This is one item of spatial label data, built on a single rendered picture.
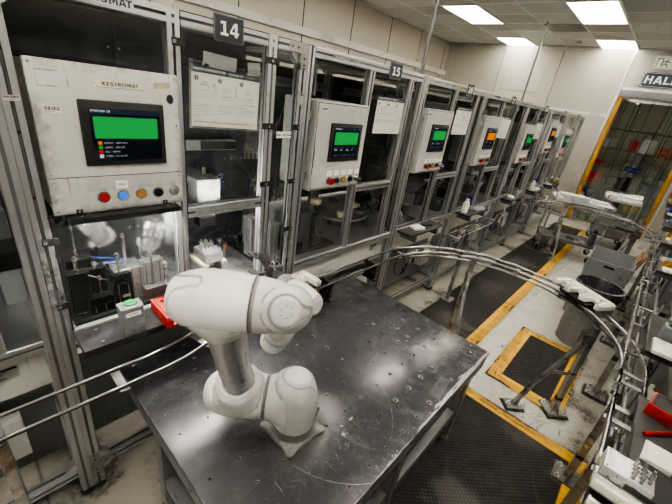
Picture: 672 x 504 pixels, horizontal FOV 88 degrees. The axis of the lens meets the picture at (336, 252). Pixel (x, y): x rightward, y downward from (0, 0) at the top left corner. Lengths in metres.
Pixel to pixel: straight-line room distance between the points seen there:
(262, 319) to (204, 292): 0.13
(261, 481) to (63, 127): 1.27
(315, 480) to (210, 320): 0.78
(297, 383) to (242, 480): 0.35
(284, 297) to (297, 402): 0.62
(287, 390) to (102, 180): 0.94
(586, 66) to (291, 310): 8.92
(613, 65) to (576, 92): 0.68
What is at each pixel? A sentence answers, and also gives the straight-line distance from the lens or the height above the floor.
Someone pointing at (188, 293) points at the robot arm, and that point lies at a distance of 0.79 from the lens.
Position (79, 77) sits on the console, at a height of 1.79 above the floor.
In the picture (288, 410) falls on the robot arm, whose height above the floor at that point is 0.87.
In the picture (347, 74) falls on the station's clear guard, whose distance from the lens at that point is 2.06.
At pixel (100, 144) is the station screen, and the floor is 1.60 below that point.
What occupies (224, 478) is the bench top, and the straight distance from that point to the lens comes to 1.40.
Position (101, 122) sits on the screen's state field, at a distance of 1.38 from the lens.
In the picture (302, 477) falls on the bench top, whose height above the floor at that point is 0.68.
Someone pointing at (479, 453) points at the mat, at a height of 0.01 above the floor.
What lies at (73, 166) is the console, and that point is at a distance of 1.41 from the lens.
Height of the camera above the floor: 1.86
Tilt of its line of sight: 25 degrees down
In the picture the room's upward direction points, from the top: 9 degrees clockwise
